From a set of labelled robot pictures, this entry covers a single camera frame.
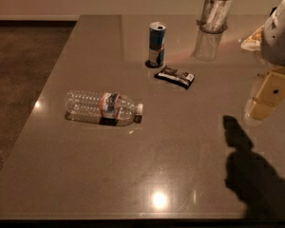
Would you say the clear cup with utensils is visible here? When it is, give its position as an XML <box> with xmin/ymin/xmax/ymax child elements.
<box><xmin>199</xmin><ymin>0</ymin><xmax>233</xmax><ymax>34</ymax></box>

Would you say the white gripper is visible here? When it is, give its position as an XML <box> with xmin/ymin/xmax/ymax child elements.
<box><xmin>245</xmin><ymin>0</ymin><xmax>285</xmax><ymax>121</ymax></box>

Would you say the clear plastic water bottle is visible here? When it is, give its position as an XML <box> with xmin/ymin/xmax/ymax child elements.
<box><xmin>65</xmin><ymin>90</ymin><xmax>143</xmax><ymax>126</ymax></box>

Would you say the black snack bar wrapper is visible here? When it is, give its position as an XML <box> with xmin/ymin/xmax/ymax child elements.
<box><xmin>154</xmin><ymin>66</ymin><xmax>195</xmax><ymax>89</ymax></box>

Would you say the yellow snack packet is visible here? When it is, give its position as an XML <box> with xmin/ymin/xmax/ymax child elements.
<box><xmin>241</xmin><ymin>26</ymin><xmax>264</xmax><ymax>51</ymax></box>

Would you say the blue silver drink can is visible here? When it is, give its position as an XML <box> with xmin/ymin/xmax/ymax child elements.
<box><xmin>148</xmin><ymin>22</ymin><xmax>167</xmax><ymax>67</ymax></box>

